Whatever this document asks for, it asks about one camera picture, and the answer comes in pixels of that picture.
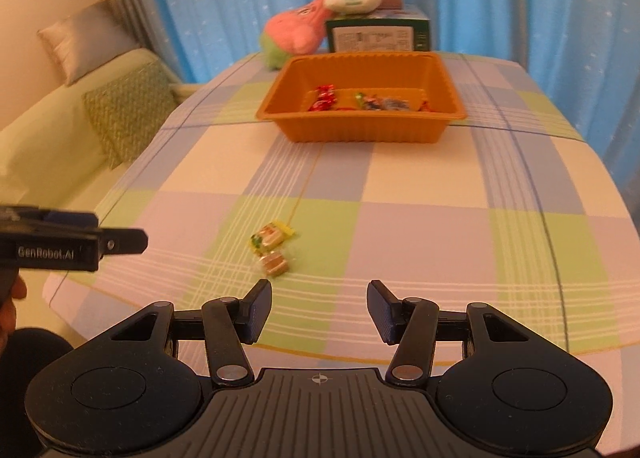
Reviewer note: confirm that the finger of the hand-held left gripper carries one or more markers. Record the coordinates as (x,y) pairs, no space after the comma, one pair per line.
(70,219)
(125,242)

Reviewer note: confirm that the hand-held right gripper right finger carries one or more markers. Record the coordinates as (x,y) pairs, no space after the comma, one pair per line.
(382,311)

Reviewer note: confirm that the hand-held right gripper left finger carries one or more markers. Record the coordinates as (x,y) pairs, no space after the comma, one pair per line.
(260,309)

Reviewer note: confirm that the brown candy packet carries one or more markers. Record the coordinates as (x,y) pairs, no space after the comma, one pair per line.
(274,263)

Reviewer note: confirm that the yellow green candy packet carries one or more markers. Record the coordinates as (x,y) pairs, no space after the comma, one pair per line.
(270,236)

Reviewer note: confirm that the orange plastic tray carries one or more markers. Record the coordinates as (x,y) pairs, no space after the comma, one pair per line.
(360,130)

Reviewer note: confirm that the red printed snack packet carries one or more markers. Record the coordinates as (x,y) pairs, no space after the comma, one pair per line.
(425,107)

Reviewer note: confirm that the person's left hand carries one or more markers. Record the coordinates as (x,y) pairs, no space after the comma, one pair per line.
(7,323)

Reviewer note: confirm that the green covered sofa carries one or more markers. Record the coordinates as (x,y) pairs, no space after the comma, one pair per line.
(35,153)

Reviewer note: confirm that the checked tablecloth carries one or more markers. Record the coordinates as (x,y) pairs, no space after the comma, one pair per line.
(425,218)

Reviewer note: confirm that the green zigzag cushion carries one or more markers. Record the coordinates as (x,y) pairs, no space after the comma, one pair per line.
(127,110)

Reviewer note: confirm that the person's dark clothing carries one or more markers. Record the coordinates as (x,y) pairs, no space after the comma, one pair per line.
(25,388)

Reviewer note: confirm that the grey pillow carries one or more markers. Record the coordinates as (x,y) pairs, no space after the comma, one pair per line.
(85,40)

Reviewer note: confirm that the grey blue snack packet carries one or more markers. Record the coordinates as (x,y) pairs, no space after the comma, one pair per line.
(396,103)

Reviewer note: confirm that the green wrapped candy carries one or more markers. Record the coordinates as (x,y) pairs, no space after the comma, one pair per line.
(359,100)

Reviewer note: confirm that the small red candy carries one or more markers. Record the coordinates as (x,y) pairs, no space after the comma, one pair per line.
(321,105)

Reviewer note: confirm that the pink and green plush toy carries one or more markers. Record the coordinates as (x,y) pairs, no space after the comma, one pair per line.
(295,30)

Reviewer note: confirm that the green cardboard box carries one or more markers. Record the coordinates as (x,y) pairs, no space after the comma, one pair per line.
(375,35)

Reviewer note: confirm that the blue star-print curtain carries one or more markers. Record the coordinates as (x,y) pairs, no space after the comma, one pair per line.
(525,3)

